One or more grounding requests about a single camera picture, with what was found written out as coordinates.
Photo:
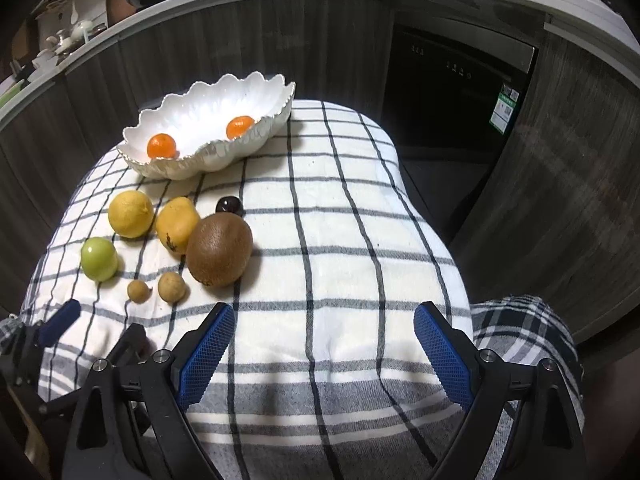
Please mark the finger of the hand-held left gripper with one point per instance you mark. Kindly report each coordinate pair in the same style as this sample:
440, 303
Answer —
130, 341
60, 322

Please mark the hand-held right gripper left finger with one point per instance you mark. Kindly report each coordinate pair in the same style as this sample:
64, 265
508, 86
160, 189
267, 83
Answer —
205, 355

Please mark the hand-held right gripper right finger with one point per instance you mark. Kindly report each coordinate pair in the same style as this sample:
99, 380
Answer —
445, 360

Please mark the brown longan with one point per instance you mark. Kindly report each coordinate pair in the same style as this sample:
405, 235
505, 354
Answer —
172, 286
138, 291

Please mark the small green apple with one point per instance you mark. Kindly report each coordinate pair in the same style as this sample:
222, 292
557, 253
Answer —
99, 258

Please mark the brown kiwi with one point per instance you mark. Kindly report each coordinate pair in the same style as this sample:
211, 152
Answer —
220, 250

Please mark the yellow mango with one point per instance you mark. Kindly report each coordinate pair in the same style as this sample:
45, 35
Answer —
176, 224

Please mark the yellow lemon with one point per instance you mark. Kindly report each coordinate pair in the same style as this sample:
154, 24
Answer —
131, 213

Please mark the dark purple plum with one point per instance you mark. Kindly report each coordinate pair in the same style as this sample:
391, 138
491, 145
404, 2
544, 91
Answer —
230, 205

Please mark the white scalloped bowl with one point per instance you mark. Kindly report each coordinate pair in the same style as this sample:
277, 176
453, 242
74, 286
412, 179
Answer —
200, 110

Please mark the person's plaid trouser leg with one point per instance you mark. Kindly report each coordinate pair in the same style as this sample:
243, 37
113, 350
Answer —
525, 330

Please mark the white black checked cloth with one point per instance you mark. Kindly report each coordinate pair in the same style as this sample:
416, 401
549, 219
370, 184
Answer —
325, 210

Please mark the orange tangerine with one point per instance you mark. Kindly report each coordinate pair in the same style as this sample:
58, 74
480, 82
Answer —
240, 126
162, 146

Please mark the white teapot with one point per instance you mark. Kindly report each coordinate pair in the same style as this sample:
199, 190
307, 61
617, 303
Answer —
82, 29

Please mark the white countertop appliance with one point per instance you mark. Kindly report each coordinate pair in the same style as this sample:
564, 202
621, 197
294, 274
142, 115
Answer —
55, 10

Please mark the dark wood kitchen cabinets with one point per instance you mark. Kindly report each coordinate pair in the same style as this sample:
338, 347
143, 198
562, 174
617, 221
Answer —
300, 45

